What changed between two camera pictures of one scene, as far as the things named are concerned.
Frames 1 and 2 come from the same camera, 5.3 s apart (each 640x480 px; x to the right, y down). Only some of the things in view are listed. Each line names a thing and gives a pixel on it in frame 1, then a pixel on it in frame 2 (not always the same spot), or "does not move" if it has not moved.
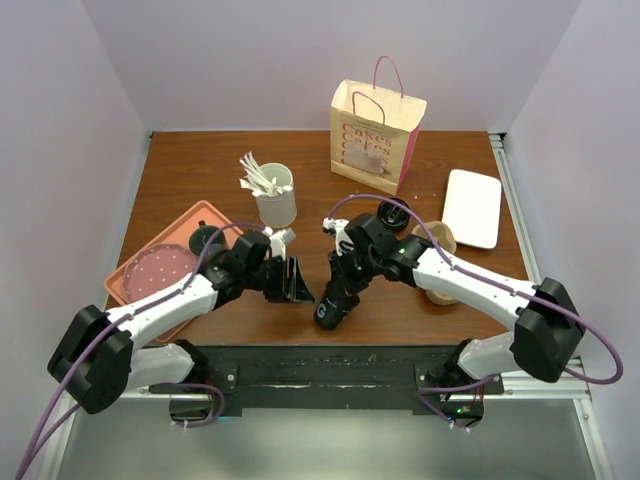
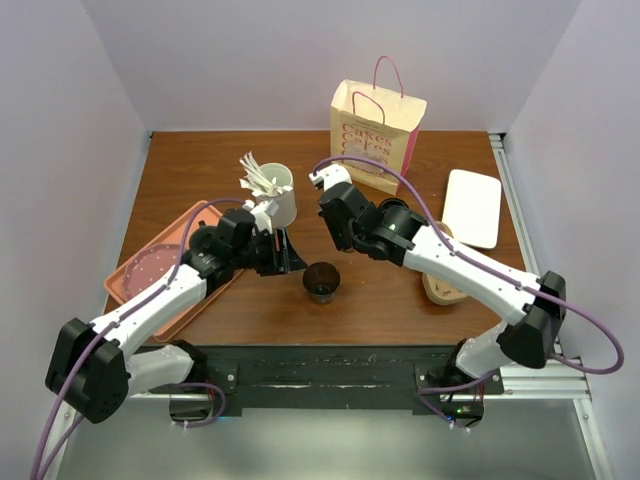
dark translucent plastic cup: (333, 307) → (321, 280)
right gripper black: (338, 268) → (341, 242)
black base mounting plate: (280, 376) does not move
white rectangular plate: (472, 207) does not move
